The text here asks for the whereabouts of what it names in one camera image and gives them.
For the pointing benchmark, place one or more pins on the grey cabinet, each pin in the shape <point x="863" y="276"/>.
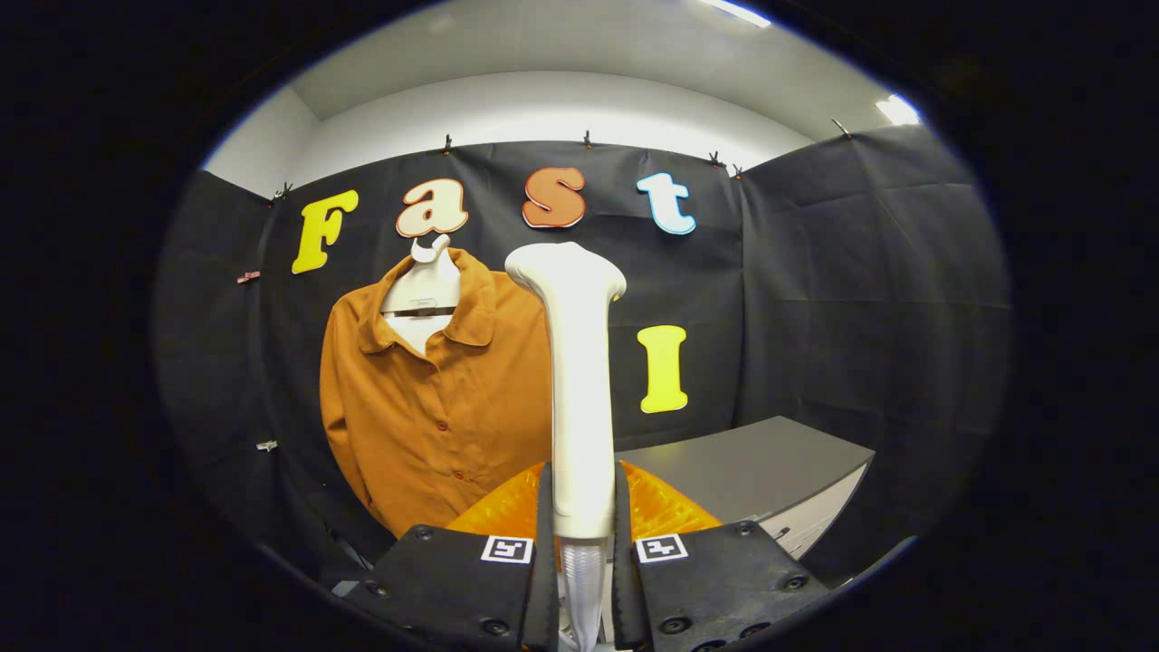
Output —
<point x="751" y="462"/>

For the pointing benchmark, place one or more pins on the orange button-up shirt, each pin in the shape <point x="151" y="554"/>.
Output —
<point x="435" y="426"/>

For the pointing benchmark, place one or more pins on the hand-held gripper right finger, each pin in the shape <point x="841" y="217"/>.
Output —
<point x="623" y="580"/>

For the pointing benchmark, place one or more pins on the black backdrop cloth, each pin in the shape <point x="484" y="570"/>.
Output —
<point x="860" y="299"/>

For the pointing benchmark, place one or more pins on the small ceiling light panel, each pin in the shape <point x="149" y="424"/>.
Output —
<point x="896" y="110"/>

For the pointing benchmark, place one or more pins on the row of black backdrop clips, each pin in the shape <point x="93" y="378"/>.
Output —
<point x="446" y="146"/>

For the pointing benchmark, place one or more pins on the white mannequin torso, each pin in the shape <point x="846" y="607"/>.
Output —
<point x="421" y="290"/>

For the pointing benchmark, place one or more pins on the long ceiling light panel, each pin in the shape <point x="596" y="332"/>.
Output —
<point x="735" y="12"/>

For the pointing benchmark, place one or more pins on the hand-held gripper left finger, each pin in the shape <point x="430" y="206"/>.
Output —
<point x="547" y="580"/>

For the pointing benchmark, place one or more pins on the white garment steamer head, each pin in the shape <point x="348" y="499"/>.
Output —
<point x="579" y="407"/>

